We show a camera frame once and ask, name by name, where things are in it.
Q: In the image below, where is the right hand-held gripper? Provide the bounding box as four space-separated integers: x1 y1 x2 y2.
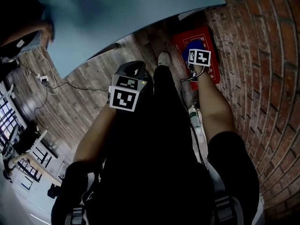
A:
187 48 212 79

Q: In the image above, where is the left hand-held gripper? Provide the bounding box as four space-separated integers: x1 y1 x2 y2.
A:
108 60 149 113

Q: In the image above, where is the blue wiping cloth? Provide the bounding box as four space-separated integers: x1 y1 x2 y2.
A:
181 39 204 65

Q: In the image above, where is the red box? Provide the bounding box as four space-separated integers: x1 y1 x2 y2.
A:
172 26 222 92

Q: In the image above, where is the person's left forearm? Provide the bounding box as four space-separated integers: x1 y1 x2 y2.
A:
73 105 118 164

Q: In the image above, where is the person's right forearm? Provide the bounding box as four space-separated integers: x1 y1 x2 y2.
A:
196 65 236 148

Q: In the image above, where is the person's white shoe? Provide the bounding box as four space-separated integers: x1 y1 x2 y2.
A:
157 51 172 68

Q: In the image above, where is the person's black clothing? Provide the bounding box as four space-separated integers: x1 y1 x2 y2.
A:
50 64 261 225

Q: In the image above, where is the clear bottle green label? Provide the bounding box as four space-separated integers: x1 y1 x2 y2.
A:
187 105 203 129

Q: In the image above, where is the light blue table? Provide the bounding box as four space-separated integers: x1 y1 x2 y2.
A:
29 0 227 80

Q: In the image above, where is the black framed window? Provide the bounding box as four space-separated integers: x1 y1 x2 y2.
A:
0 82 25 153

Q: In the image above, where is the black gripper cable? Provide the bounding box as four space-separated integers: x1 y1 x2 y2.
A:
179 67 207 165

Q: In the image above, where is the black floor cable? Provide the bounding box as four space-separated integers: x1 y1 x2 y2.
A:
33 77 109 122

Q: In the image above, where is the white floor cable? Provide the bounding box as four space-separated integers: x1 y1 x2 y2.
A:
36 46 59 96

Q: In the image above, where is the white stool frame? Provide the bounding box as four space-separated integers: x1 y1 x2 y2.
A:
13 128 60 185

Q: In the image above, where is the grey backpack strap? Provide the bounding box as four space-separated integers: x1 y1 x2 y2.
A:
206 163 235 225
67 205 86 225

